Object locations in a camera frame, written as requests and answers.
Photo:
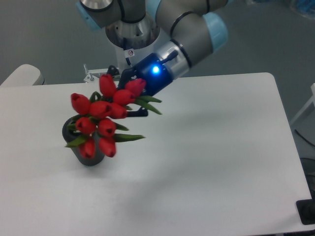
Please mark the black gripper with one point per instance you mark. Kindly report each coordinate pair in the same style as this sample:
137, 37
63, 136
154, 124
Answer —
151, 69

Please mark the red tulip bouquet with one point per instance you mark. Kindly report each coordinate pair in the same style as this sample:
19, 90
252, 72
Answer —
98, 113

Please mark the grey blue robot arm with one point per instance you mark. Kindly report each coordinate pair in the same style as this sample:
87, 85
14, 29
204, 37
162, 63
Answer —
191, 28

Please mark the dark grey ribbed vase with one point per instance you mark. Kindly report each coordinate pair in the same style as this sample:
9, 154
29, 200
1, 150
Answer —
85, 147

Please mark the white chair armrest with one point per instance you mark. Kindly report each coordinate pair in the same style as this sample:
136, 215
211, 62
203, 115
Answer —
24, 76

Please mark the white furniture at right edge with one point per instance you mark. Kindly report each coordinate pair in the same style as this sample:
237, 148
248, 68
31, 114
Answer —
305, 111

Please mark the black device at table corner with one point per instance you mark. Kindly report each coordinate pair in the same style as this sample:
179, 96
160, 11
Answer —
306, 211

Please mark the white metal base frame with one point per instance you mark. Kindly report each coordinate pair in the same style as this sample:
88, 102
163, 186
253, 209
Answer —
93, 75

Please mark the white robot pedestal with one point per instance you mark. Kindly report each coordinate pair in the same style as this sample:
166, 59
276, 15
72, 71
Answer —
133, 42

